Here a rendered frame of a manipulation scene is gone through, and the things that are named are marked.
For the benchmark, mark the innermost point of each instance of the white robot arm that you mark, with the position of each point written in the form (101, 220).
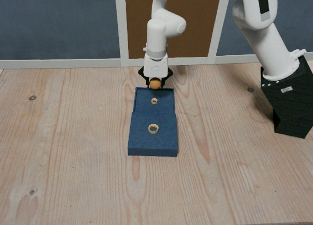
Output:
(256, 15)

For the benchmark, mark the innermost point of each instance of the tan ball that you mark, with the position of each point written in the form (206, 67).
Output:
(155, 83)

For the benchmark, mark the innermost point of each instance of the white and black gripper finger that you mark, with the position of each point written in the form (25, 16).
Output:
(140, 72)
(170, 73)

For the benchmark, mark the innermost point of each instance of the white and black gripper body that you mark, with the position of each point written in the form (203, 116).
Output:
(156, 67)

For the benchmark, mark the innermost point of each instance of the blue square box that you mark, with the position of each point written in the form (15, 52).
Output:
(153, 134)

